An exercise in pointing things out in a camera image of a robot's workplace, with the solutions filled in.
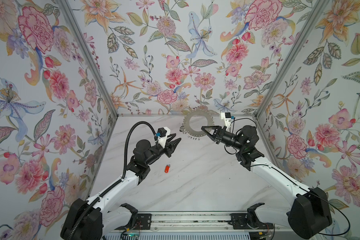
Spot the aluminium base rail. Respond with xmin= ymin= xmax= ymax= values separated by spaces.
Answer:
xmin=103 ymin=212 xmax=299 ymax=240

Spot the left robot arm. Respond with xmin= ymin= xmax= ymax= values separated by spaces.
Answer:
xmin=60 ymin=134 xmax=181 ymax=240

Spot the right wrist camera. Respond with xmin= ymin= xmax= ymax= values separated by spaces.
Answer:
xmin=220 ymin=112 xmax=235 ymax=129

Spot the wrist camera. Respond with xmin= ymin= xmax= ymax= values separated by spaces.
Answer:
xmin=156 ymin=127 xmax=171 ymax=149
xmin=220 ymin=112 xmax=235 ymax=129

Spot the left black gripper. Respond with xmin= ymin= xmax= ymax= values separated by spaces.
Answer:
xmin=143 ymin=135 xmax=181 ymax=167

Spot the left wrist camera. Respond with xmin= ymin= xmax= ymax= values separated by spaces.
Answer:
xmin=156 ymin=127 xmax=171 ymax=149

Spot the right aluminium corner post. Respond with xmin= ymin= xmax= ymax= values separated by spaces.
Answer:
xmin=254 ymin=1 xmax=328 ymax=120

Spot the left aluminium corner post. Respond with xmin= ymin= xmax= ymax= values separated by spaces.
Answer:
xmin=57 ymin=0 xmax=118 ymax=119

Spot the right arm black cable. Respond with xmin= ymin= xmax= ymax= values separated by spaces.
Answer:
xmin=223 ymin=117 xmax=351 ymax=237

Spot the red key tag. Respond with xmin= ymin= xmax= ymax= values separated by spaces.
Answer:
xmin=165 ymin=165 xmax=171 ymax=174

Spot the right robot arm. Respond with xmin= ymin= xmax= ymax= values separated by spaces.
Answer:
xmin=201 ymin=126 xmax=333 ymax=240

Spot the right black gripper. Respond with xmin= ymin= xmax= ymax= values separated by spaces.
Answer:
xmin=203 ymin=128 xmax=245 ymax=155

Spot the aluminium corner post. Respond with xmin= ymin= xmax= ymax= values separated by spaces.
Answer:
xmin=254 ymin=1 xmax=328 ymax=120
xmin=57 ymin=0 xmax=118 ymax=119

